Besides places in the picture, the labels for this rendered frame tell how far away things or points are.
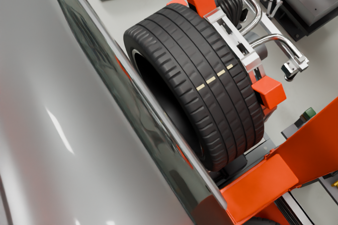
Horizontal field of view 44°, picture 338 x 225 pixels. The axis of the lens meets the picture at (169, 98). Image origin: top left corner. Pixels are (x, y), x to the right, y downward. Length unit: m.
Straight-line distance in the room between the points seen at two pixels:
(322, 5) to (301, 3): 0.11
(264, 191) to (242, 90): 0.47
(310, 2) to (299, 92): 0.56
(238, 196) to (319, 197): 0.92
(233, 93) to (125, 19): 1.53
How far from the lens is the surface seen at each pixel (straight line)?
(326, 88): 2.76
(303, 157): 1.49
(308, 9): 2.47
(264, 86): 1.47
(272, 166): 1.68
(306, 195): 2.58
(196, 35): 1.43
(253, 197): 1.73
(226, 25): 1.53
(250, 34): 1.76
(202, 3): 1.54
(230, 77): 1.41
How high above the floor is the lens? 2.46
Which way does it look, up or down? 72 degrees down
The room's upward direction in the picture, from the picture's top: 3 degrees counter-clockwise
